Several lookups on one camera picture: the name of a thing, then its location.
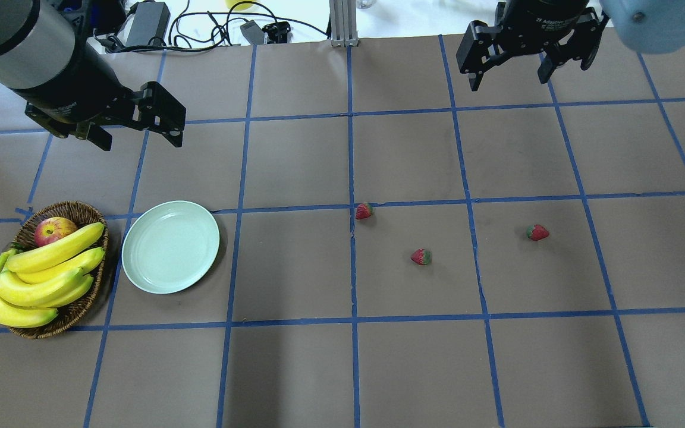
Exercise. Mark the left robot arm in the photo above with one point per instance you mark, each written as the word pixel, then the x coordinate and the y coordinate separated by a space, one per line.
pixel 39 46

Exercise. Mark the yellow tape roll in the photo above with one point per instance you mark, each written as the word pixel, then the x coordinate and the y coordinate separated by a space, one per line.
pixel 239 5

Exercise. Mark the woven wicker basket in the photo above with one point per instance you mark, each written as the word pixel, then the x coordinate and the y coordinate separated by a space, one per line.
pixel 69 315

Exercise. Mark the light green plate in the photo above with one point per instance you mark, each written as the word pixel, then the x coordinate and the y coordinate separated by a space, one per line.
pixel 170 247

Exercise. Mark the aluminium frame post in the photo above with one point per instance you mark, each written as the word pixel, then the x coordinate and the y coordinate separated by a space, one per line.
pixel 343 24

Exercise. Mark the red apple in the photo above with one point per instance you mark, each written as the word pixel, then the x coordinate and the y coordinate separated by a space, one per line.
pixel 53 229

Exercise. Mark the black power adapter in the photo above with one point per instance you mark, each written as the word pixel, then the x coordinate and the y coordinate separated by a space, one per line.
pixel 149 21

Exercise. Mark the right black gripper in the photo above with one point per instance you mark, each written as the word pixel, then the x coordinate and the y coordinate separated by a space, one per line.
pixel 541 19

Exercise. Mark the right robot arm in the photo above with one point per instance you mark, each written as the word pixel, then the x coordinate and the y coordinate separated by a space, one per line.
pixel 648 27

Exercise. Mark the red strawberry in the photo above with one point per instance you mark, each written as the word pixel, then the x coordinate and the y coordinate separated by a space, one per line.
pixel 363 211
pixel 537 232
pixel 422 256

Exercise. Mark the yellow banana bunch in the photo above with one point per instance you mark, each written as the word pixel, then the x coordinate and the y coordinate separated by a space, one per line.
pixel 34 283

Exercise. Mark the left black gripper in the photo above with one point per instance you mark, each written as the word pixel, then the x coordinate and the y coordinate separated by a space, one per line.
pixel 72 94

